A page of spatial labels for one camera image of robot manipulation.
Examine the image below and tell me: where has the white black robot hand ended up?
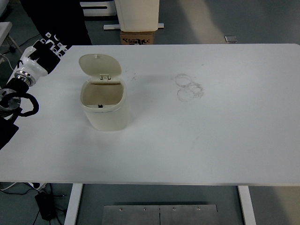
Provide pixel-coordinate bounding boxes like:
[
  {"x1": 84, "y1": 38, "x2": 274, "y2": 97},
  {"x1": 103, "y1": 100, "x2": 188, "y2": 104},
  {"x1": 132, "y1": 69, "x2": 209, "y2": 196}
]
[{"x1": 16, "y1": 32, "x2": 69, "y2": 78}]

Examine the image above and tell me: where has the cream plastic lidded trash bin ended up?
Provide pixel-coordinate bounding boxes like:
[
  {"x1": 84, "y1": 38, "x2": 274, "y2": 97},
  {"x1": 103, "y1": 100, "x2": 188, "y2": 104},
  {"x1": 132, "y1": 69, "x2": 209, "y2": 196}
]
[{"x1": 78, "y1": 53, "x2": 130, "y2": 132}]

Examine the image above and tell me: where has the white side table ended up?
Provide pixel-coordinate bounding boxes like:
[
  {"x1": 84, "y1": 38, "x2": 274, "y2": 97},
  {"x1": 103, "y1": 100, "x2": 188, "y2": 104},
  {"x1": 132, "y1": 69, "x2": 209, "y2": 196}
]
[{"x1": 0, "y1": 22, "x2": 24, "y2": 53}]

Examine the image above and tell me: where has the white table foot bar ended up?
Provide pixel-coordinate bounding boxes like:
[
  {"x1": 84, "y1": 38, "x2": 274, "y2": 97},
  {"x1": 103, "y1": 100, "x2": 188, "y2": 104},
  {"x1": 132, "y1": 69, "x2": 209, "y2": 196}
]
[{"x1": 103, "y1": 22, "x2": 165, "y2": 30}]

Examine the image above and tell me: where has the brown cardboard box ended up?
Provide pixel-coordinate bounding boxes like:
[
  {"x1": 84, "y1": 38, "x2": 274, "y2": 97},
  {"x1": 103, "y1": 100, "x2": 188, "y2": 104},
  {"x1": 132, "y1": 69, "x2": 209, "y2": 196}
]
[{"x1": 120, "y1": 30, "x2": 155, "y2": 45}]

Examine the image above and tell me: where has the white power strip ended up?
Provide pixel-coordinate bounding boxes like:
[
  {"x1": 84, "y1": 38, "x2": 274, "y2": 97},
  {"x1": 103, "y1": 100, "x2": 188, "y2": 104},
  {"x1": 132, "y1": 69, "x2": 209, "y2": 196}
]
[{"x1": 30, "y1": 182, "x2": 47, "y2": 190}]

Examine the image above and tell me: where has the black power adapter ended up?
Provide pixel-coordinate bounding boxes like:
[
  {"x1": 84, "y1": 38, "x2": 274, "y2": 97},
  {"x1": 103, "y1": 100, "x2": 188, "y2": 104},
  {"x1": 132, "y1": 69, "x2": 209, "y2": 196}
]
[{"x1": 34, "y1": 191, "x2": 56, "y2": 221}]

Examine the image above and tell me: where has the white table leg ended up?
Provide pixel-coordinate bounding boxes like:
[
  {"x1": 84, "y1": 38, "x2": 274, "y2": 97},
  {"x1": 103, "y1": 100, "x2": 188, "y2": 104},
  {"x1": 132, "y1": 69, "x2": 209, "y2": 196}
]
[
  {"x1": 64, "y1": 184, "x2": 83, "y2": 225},
  {"x1": 237, "y1": 186, "x2": 257, "y2": 225}
]

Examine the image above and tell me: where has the grey metal plate with screws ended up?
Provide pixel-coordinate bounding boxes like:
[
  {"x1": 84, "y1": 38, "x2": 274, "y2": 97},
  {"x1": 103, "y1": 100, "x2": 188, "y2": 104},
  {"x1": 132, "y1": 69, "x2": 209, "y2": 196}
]
[{"x1": 103, "y1": 204, "x2": 219, "y2": 225}]

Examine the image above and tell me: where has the grey floor outlet plate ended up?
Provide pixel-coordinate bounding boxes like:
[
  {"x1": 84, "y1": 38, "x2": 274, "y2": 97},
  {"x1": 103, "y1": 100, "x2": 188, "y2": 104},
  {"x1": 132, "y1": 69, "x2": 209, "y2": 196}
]
[{"x1": 224, "y1": 35, "x2": 239, "y2": 44}]

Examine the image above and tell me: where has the black floor cable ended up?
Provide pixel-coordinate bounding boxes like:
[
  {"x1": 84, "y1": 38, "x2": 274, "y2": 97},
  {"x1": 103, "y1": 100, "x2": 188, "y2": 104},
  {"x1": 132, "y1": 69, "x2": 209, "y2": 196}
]
[{"x1": 0, "y1": 182, "x2": 68, "y2": 225}]

